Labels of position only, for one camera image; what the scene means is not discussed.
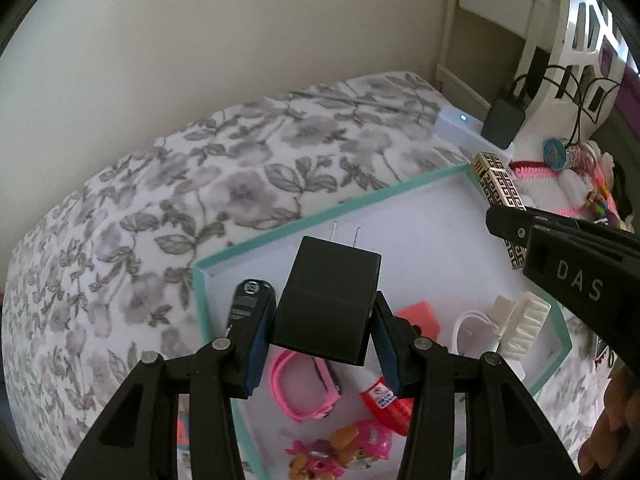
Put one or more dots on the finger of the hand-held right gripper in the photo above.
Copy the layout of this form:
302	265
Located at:
510	225

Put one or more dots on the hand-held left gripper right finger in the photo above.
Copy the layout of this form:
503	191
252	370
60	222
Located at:
387	350

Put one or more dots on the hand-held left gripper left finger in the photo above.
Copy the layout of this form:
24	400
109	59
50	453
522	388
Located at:
257	355

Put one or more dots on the pastel toy knife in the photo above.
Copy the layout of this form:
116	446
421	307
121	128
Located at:
420	320

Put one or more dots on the black gold patterned box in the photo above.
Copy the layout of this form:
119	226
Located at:
500	180

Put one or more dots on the black toy car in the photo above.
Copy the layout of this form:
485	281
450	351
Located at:
247	305

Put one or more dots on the red small bottle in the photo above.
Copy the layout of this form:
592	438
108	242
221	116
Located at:
390	405

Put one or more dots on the white hair claw clip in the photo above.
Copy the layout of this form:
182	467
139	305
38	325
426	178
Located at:
522	325

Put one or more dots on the black charger plug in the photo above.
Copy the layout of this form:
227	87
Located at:
325	305

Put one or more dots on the teal rimmed white tray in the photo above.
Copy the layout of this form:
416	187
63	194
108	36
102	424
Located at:
425	240

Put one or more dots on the white smartwatch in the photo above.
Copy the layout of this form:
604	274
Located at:
472	332

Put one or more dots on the pink helmet dog figure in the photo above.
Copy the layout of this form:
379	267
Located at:
345	450

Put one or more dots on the person's right hand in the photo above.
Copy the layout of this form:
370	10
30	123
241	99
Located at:
620	420

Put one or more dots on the pink white crochet cloth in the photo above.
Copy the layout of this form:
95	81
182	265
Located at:
545	180

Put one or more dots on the round teal badge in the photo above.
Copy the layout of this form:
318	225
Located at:
555	152

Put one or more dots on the dark grey power adapter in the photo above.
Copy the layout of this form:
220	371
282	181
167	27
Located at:
502	120

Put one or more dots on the white power strip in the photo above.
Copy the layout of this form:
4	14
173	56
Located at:
457	125

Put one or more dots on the white bedside furniture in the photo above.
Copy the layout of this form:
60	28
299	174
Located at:
500	10

